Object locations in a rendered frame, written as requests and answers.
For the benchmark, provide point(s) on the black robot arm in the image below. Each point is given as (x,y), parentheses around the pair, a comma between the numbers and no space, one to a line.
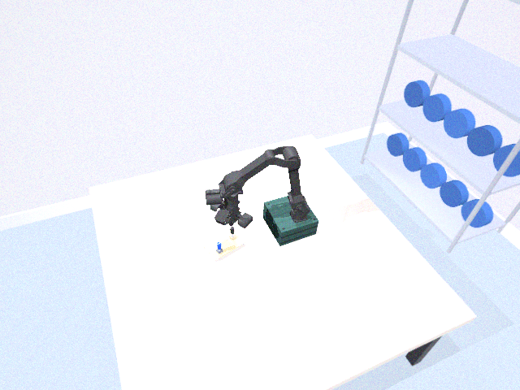
(231,186)

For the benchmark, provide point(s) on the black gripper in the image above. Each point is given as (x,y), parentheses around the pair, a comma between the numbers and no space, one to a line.
(243,220)

